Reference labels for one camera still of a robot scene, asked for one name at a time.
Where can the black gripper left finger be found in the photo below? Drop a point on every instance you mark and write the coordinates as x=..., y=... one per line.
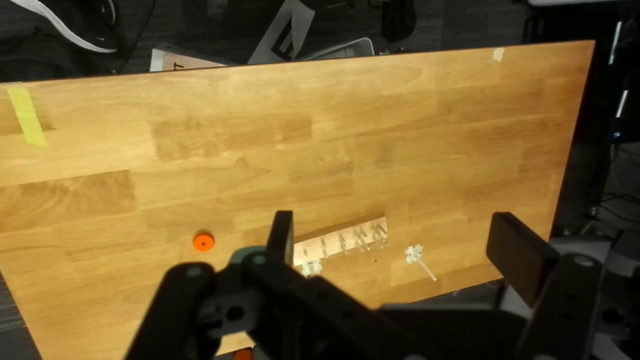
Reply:
x=281, y=237

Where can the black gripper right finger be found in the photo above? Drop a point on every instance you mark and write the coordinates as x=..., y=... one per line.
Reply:
x=520, y=253

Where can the orange disc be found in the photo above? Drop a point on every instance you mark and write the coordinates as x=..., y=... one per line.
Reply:
x=202, y=240

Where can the wooden peg stand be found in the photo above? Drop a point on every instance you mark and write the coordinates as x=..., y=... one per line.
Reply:
x=340, y=242

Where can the grey flat tablet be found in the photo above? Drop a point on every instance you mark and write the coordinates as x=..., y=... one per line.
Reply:
x=340, y=48

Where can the small white tape piece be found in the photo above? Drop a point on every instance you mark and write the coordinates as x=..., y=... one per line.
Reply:
x=498, y=55

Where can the flat pale box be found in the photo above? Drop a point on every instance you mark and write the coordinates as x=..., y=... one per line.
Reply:
x=181, y=60

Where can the white board with black marks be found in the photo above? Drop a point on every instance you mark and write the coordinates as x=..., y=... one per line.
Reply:
x=286, y=31

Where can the yellow tape strip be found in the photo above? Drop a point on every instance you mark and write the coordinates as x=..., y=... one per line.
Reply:
x=26, y=117

